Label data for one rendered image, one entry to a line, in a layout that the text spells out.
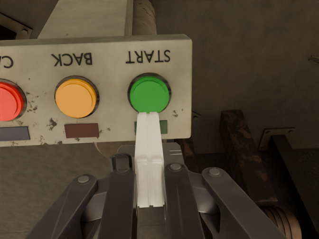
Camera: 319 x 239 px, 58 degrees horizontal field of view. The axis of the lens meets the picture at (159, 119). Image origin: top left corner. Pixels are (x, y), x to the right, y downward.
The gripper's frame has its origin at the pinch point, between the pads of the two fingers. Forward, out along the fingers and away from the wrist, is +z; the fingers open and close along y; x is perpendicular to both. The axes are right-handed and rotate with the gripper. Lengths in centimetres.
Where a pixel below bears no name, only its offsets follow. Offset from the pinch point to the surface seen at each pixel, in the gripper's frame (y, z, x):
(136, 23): -2, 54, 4
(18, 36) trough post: -39, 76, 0
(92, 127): -6.1, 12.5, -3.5
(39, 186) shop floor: -55, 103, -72
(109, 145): -6.7, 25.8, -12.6
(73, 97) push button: -7.4, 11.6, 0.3
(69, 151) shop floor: -35, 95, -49
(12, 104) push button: -13.6, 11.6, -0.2
